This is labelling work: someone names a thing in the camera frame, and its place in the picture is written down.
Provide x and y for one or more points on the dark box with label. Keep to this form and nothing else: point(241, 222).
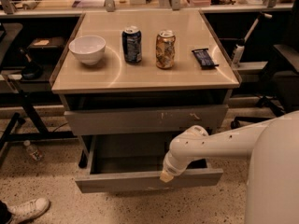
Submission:
point(51, 46)

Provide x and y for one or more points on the black office chair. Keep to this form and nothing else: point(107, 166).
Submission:
point(279, 79)

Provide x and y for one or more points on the dark blue snack bar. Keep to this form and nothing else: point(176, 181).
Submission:
point(202, 56)

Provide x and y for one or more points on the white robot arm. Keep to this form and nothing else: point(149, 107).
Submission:
point(195, 144)

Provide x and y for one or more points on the grey drawer cabinet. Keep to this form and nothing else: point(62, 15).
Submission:
point(115, 84)

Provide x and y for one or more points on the white sneaker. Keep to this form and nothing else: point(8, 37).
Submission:
point(29, 210)

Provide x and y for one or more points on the black joystick device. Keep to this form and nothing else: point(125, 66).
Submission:
point(32, 69)

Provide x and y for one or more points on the white bowl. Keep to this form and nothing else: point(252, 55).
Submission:
point(88, 49)

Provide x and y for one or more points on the gold soda can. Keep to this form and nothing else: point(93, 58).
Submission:
point(165, 49)

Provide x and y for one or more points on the grey drawer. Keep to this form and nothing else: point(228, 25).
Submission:
point(134, 162)
point(145, 120)

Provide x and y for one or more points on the grey top drawer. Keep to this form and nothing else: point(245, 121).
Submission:
point(145, 120)

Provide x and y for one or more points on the plastic water bottle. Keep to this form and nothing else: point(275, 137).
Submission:
point(33, 151)

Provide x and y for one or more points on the dark blue soda can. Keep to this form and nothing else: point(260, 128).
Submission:
point(131, 44)

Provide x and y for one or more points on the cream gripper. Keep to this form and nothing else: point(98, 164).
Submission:
point(170, 167)

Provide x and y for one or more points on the white robot body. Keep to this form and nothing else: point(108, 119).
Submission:
point(273, 185)

